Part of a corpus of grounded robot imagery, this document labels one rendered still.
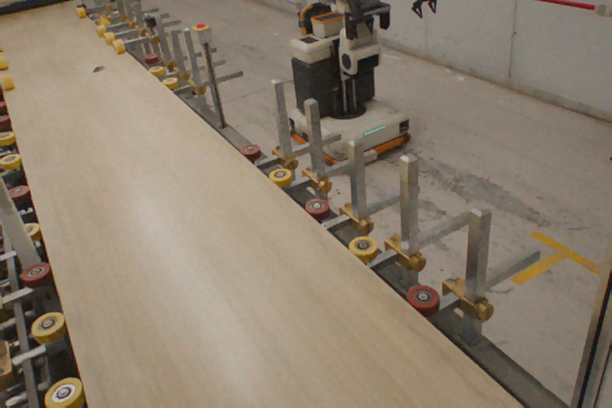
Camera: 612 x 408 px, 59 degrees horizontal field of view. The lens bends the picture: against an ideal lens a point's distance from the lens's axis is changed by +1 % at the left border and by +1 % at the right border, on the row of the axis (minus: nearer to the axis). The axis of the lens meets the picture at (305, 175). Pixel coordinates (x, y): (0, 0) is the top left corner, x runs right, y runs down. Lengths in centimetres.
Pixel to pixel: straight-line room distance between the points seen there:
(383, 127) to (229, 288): 232
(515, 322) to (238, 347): 157
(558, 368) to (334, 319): 134
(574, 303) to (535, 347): 34
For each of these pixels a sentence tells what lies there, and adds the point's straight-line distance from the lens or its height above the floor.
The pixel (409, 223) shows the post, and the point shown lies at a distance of 152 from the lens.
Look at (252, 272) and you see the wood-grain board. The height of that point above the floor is 90.
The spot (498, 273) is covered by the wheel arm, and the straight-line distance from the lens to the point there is 156.
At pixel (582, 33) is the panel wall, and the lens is 430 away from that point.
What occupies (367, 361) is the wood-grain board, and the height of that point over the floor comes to 90.
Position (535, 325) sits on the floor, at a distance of 262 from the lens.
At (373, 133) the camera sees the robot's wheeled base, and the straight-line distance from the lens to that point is 357.
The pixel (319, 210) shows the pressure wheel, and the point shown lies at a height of 91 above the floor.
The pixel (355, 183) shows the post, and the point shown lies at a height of 97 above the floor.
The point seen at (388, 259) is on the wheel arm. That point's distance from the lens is 161.
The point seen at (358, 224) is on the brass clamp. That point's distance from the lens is 175.
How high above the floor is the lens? 188
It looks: 31 degrees down
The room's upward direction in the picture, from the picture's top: 7 degrees counter-clockwise
